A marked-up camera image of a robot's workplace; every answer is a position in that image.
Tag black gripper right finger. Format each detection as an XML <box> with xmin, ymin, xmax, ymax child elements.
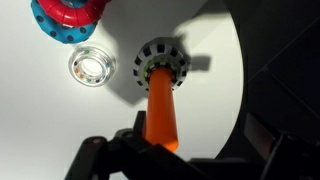
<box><xmin>259</xmin><ymin>133</ymin><xmax>320</xmax><ymax>180</ymax></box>

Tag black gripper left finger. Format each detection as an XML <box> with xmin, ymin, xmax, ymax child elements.
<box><xmin>64</xmin><ymin>110</ymin><xmax>208</xmax><ymax>180</ymax></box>

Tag orange post with checkered base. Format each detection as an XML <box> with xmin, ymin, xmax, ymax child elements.
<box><xmin>132</xmin><ymin>36</ymin><xmax>191</xmax><ymax>153</ymax></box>

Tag red ribbed ring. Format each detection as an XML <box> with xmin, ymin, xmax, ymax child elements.
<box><xmin>37</xmin><ymin>0</ymin><xmax>111</xmax><ymax>28</ymax></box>

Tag blue polka dot ring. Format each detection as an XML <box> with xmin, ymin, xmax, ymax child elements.
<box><xmin>30</xmin><ymin>0</ymin><xmax>99</xmax><ymax>45</ymax></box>

